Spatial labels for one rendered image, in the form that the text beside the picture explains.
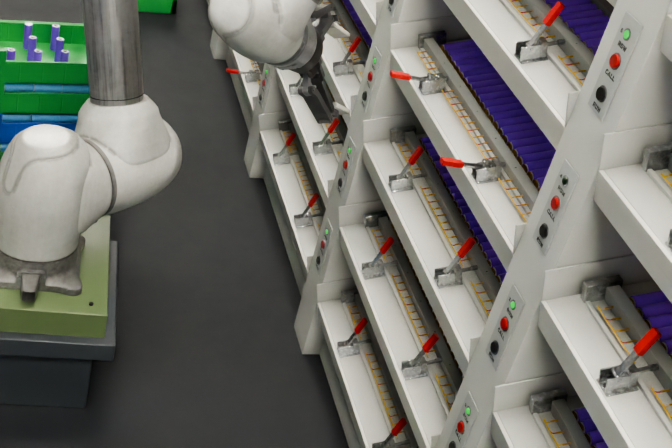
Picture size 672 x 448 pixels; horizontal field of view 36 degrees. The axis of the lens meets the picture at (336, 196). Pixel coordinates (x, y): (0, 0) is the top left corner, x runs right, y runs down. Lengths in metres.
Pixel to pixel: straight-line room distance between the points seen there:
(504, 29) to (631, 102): 0.37
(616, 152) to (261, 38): 0.51
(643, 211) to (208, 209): 1.64
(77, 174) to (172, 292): 0.61
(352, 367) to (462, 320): 0.51
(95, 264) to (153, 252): 0.48
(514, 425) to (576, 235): 0.30
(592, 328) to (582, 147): 0.22
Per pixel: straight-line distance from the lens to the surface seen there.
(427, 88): 1.74
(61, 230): 1.87
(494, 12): 1.58
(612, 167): 1.24
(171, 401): 2.11
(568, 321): 1.31
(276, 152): 2.64
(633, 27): 1.21
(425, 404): 1.72
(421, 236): 1.73
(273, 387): 2.19
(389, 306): 1.88
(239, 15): 1.40
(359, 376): 2.03
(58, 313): 1.89
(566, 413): 1.44
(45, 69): 2.42
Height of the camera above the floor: 1.49
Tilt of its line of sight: 32 degrees down
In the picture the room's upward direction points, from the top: 16 degrees clockwise
